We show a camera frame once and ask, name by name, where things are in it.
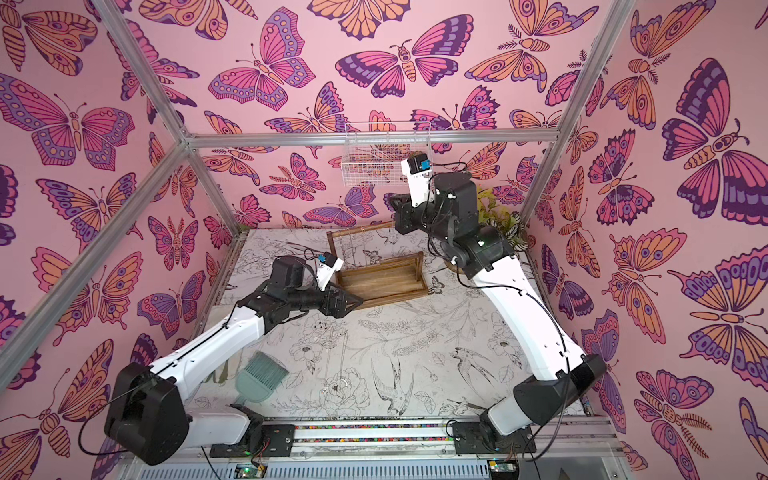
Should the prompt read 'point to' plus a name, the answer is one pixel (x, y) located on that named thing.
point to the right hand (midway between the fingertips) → (396, 195)
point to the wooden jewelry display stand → (383, 281)
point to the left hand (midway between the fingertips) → (355, 294)
